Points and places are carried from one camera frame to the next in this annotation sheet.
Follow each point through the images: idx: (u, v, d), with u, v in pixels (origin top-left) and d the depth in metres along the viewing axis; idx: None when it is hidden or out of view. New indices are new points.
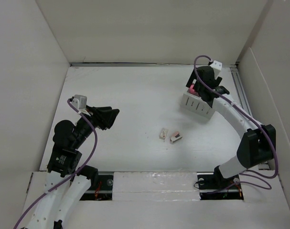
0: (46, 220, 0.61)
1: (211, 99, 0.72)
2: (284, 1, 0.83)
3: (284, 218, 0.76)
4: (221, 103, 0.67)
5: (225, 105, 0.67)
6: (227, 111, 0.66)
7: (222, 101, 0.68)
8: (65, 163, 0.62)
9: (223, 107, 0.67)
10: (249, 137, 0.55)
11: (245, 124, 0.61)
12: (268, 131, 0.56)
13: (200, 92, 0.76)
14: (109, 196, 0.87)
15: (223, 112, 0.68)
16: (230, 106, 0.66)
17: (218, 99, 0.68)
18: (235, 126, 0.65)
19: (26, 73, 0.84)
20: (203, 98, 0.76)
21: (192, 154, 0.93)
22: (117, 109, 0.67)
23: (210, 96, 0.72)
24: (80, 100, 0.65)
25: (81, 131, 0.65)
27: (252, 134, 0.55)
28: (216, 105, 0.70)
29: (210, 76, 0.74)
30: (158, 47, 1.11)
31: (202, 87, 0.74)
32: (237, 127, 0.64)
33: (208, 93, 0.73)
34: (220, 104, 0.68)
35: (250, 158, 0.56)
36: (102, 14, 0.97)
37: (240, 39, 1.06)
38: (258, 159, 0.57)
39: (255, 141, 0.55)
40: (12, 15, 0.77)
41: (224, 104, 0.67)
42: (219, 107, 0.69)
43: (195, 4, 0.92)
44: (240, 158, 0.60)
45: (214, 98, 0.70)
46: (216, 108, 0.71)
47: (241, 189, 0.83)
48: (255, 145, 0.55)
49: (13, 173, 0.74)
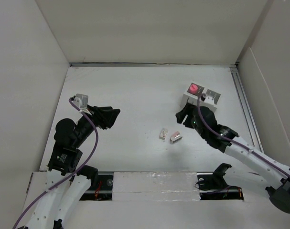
0: (46, 219, 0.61)
1: (220, 144, 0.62)
2: (283, 2, 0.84)
3: (285, 218, 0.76)
4: (238, 150, 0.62)
5: (242, 153, 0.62)
6: (248, 160, 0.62)
7: (237, 148, 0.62)
8: (65, 162, 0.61)
9: (242, 155, 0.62)
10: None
11: (273, 172, 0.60)
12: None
13: (205, 140, 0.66)
14: (109, 197, 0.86)
15: (240, 159, 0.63)
16: (248, 153, 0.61)
17: (230, 147, 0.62)
18: (261, 173, 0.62)
19: (26, 72, 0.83)
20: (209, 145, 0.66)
21: (193, 154, 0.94)
22: (118, 109, 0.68)
23: (219, 142, 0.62)
24: (82, 99, 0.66)
25: (82, 130, 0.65)
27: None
28: (228, 151, 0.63)
29: (212, 119, 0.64)
30: (158, 48, 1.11)
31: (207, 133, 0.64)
32: (263, 174, 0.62)
33: (215, 140, 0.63)
34: (236, 151, 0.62)
35: None
36: (102, 14, 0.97)
37: (240, 39, 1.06)
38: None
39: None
40: (12, 15, 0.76)
41: (241, 151, 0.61)
42: (234, 154, 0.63)
43: (196, 5, 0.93)
44: (276, 205, 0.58)
45: (226, 145, 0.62)
46: (228, 154, 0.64)
47: (241, 189, 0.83)
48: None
49: (14, 173, 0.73)
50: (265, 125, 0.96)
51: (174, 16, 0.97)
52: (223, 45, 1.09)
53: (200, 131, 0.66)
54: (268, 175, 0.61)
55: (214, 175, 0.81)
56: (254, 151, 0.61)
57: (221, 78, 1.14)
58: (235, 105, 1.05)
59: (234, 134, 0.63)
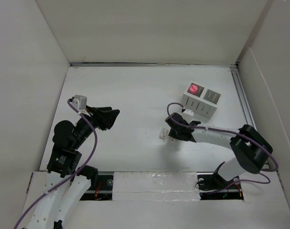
0: (46, 220, 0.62)
1: (190, 136, 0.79)
2: (284, 2, 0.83)
3: (285, 218, 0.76)
4: (199, 131, 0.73)
5: (202, 132, 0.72)
6: (209, 136, 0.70)
7: (199, 130, 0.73)
8: (64, 164, 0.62)
9: (203, 134, 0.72)
10: (236, 145, 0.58)
11: (226, 136, 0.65)
12: (248, 130, 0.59)
13: (180, 136, 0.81)
14: (109, 197, 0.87)
15: (207, 139, 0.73)
16: (206, 130, 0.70)
17: (195, 133, 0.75)
18: (221, 143, 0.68)
19: (26, 73, 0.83)
20: (185, 139, 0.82)
21: (192, 154, 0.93)
22: (118, 110, 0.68)
23: (189, 133, 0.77)
24: (80, 101, 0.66)
25: (81, 132, 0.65)
27: (237, 141, 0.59)
28: (197, 136, 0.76)
29: (179, 118, 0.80)
30: (158, 48, 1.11)
31: (179, 129, 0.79)
32: (223, 142, 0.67)
33: (186, 132, 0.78)
34: (199, 133, 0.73)
35: (252, 162, 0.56)
36: (102, 14, 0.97)
37: (240, 39, 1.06)
38: (258, 158, 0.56)
39: (242, 146, 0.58)
40: (12, 15, 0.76)
41: (201, 131, 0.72)
42: (200, 136, 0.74)
43: (196, 5, 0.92)
44: (248, 168, 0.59)
45: (192, 133, 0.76)
46: (200, 139, 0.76)
47: (241, 189, 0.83)
48: (246, 149, 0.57)
49: (14, 173, 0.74)
50: (266, 125, 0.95)
51: (174, 15, 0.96)
52: (223, 45, 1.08)
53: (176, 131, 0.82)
54: (225, 140, 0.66)
55: (214, 176, 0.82)
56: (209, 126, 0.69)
57: (221, 78, 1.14)
58: (235, 105, 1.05)
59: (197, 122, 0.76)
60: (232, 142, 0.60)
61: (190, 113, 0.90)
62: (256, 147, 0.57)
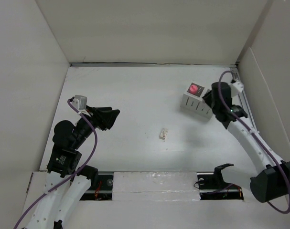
0: (46, 220, 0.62)
1: (227, 120, 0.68)
2: (284, 2, 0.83)
3: (285, 218, 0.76)
4: (240, 128, 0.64)
5: (242, 131, 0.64)
6: (245, 140, 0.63)
7: (240, 126, 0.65)
8: (64, 164, 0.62)
9: (241, 132, 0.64)
10: (267, 175, 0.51)
11: (263, 157, 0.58)
12: (288, 168, 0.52)
13: (216, 111, 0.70)
14: (109, 197, 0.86)
15: (240, 139, 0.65)
16: (247, 133, 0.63)
17: (234, 123, 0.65)
18: (252, 156, 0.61)
19: (26, 73, 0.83)
20: (217, 117, 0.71)
21: (193, 154, 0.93)
22: (118, 110, 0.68)
23: (227, 117, 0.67)
24: (80, 101, 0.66)
25: (81, 132, 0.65)
27: (271, 171, 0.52)
28: (231, 129, 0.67)
29: (228, 94, 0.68)
30: (158, 48, 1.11)
31: (218, 104, 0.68)
32: (254, 157, 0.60)
33: (224, 114, 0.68)
34: (237, 129, 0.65)
35: (265, 195, 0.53)
36: (102, 14, 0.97)
37: (240, 40, 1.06)
38: (273, 195, 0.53)
39: (272, 179, 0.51)
40: (11, 15, 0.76)
41: (241, 130, 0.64)
42: (236, 131, 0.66)
43: (195, 5, 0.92)
44: (254, 191, 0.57)
45: (231, 121, 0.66)
46: (232, 132, 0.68)
47: (241, 189, 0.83)
48: (273, 182, 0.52)
49: (14, 173, 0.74)
50: (266, 125, 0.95)
51: (174, 15, 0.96)
52: (223, 45, 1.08)
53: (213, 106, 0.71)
54: (258, 159, 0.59)
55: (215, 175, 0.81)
56: (254, 134, 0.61)
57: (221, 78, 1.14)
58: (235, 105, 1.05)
59: (243, 115, 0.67)
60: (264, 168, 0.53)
61: (241, 86, 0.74)
62: (282, 184, 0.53)
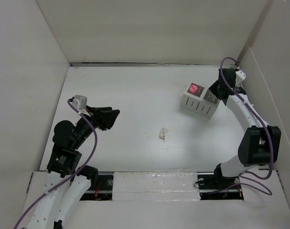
0: (46, 220, 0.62)
1: (226, 97, 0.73)
2: (284, 2, 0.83)
3: (285, 218, 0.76)
4: (235, 100, 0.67)
5: (237, 102, 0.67)
6: (239, 110, 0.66)
7: (236, 99, 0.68)
8: (64, 164, 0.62)
9: (235, 103, 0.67)
10: (252, 133, 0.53)
11: (252, 121, 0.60)
12: (274, 132, 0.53)
13: (218, 91, 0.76)
14: (109, 196, 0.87)
15: (234, 110, 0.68)
16: (241, 104, 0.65)
17: (231, 97, 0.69)
18: (243, 124, 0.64)
19: (26, 72, 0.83)
20: (220, 97, 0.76)
21: (193, 153, 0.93)
22: (118, 110, 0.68)
23: (227, 93, 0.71)
24: (80, 101, 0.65)
25: (81, 132, 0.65)
27: (256, 131, 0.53)
28: (229, 103, 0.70)
29: (230, 75, 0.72)
30: (158, 48, 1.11)
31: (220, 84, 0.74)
32: (244, 124, 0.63)
33: (225, 91, 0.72)
34: (233, 101, 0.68)
35: (248, 155, 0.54)
36: (102, 14, 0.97)
37: (240, 39, 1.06)
38: (256, 158, 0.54)
39: (256, 139, 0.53)
40: (11, 15, 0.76)
41: (237, 101, 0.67)
42: (231, 104, 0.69)
43: (195, 5, 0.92)
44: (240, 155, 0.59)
45: (229, 96, 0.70)
46: (230, 107, 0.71)
47: (241, 189, 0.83)
48: (256, 143, 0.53)
49: (14, 173, 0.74)
50: None
51: (174, 15, 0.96)
52: (223, 45, 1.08)
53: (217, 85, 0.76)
54: (247, 124, 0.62)
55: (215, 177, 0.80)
56: (248, 104, 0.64)
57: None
58: None
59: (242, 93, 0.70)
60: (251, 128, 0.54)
61: (243, 75, 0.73)
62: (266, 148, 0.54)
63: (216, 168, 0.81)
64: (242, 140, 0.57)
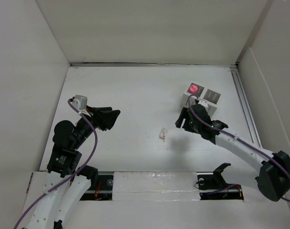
0: (46, 220, 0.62)
1: (212, 136, 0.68)
2: (284, 2, 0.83)
3: (285, 218, 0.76)
4: (224, 138, 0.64)
5: (228, 140, 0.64)
6: (235, 147, 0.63)
7: (225, 136, 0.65)
8: (64, 164, 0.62)
9: (227, 141, 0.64)
10: (266, 171, 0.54)
11: (256, 156, 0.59)
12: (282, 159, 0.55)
13: (200, 132, 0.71)
14: (109, 196, 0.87)
15: (230, 147, 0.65)
16: (233, 140, 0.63)
17: (219, 136, 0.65)
18: (246, 159, 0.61)
19: (26, 72, 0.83)
20: (205, 137, 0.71)
21: (193, 154, 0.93)
22: (118, 110, 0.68)
23: (211, 133, 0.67)
24: (81, 101, 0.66)
25: (81, 132, 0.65)
27: (269, 166, 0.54)
28: (219, 142, 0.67)
29: (204, 113, 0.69)
30: (158, 48, 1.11)
31: (198, 125, 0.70)
32: (249, 160, 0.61)
33: (207, 131, 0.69)
34: (222, 139, 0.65)
35: (274, 192, 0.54)
36: (102, 14, 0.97)
37: (240, 39, 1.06)
38: (282, 189, 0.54)
39: (273, 173, 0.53)
40: (11, 15, 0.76)
41: (227, 139, 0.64)
42: (221, 142, 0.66)
43: (195, 4, 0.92)
44: (264, 191, 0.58)
45: (216, 136, 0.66)
46: (220, 145, 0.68)
47: (241, 189, 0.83)
48: (276, 177, 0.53)
49: (14, 174, 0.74)
50: (266, 124, 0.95)
51: (174, 16, 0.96)
52: (223, 45, 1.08)
53: (195, 126, 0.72)
54: (252, 159, 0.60)
55: (215, 175, 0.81)
56: (240, 138, 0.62)
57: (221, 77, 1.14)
58: (235, 106, 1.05)
59: (225, 125, 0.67)
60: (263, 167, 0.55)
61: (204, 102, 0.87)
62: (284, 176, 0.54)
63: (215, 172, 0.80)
64: (260, 177, 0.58)
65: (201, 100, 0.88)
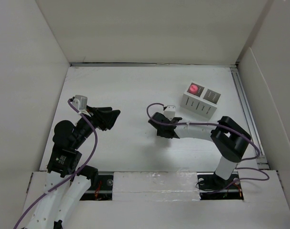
0: (46, 220, 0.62)
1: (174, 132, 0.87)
2: (284, 3, 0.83)
3: (285, 218, 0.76)
4: (181, 127, 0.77)
5: (184, 128, 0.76)
6: (190, 130, 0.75)
7: (180, 126, 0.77)
8: (64, 163, 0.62)
9: (184, 129, 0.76)
10: (217, 137, 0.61)
11: (207, 129, 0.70)
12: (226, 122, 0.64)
13: (165, 134, 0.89)
14: (109, 197, 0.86)
15: (188, 133, 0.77)
16: (187, 126, 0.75)
17: (177, 128, 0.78)
18: (202, 135, 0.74)
19: (26, 72, 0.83)
20: (170, 136, 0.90)
21: (193, 154, 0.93)
22: (119, 110, 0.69)
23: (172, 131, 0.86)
24: (81, 101, 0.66)
25: (81, 132, 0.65)
27: (218, 133, 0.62)
28: (178, 131, 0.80)
29: (162, 117, 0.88)
30: (158, 48, 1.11)
31: (161, 129, 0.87)
32: (204, 135, 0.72)
33: (168, 131, 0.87)
34: (181, 129, 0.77)
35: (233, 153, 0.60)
36: (102, 14, 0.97)
37: (240, 39, 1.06)
38: (238, 148, 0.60)
39: (223, 137, 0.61)
40: (11, 15, 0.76)
41: (183, 127, 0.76)
42: (182, 131, 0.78)
43: (195, 4, 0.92)
44: (230, 159, 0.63)
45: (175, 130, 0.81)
46: (181, 133, 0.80)
47: (241, 189, 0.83)
48: (228, 139, 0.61)
49: (14, 174, 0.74)
50: (266, 124, 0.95)
51: (174, 16, 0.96)
52: (223, 45, 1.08)
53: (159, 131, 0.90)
54: (206, 133, 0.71)
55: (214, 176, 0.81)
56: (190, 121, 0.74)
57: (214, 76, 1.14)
58: (235, 106, 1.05)
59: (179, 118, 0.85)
60: (213, 134, 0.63)
61: (173, 108, 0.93)
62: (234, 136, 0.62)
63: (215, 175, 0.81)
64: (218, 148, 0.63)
65: (169, 107, 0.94)
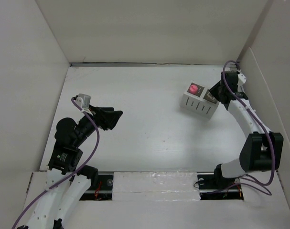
0: (47, 217, 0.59)
1: (228, 101, 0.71)
2: (283, 4, 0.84)
3: (285, 218, 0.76)
4: (237, 106, 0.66)
5: (239, 108, 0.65)
6: (241, 115, 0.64)
7: (238, 104, 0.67)
8: (66, 161, 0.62)
9: (237, 109, 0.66)
10: (252, 140, 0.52)
11: (253, 127, 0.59)
12: (275, 140, 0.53)
13: (220, 95, 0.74)
14: (109, 197, 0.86)
15: (237, 116, 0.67)
16: (243, 109, 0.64)
17: (233, 101, 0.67)
18: (245, 130, 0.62)
19: (26, 72, 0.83)
20: (221, 101, 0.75)
21: (193, 153, 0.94)
22: (121, 110, 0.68)
23: (228, 98, 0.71)
24: (84, 100, 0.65)
25: (83, 130, 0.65)
27: (257, 137, 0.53)
28: (230, 107, 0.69)
29: (234, 80, 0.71)
30: (158, 48, 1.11)
31: (223, 89, 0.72)
32: (246, 130, 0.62)
33: (226, 96, 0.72)
34: (235, 107, 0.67)
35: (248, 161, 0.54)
36: (102, 15, 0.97)
37: (240, 40, 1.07)
38: (257, 164, 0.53)
39: (258, 145, 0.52)
40: (12, 15, 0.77)
41: (239, 106, 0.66)
42: (234, 109, 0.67)
43: (195, 5, 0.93)
44: (241, 160, 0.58)
45: (230, 99, 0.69)
46: (231, 111, 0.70)
47: (241, 189, 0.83)
48: (258, 150, 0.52)
49: (14, 173, 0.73)
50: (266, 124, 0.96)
51: (174, 16, 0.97)
52: (223, 45, 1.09)
53: (220, 89, 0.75)
54: (248, 129, 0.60)
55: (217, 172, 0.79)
56: (250, 109, 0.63)
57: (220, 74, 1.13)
58: None
59: (244, 98, 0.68)
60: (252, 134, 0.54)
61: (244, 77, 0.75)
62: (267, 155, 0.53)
63: (216, 168, 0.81)
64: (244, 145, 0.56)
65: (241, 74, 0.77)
